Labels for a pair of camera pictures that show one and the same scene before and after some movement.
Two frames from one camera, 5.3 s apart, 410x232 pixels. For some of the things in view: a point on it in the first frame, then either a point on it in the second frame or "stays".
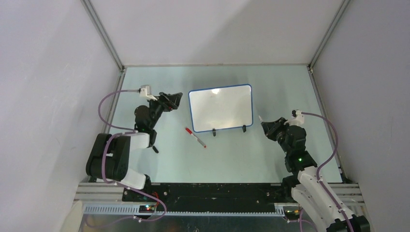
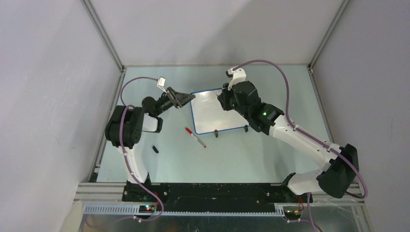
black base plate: [209, 197] stays
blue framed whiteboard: [221, 108] stays
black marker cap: [155, 149] stays
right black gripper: [278, 124] to [224, 96]
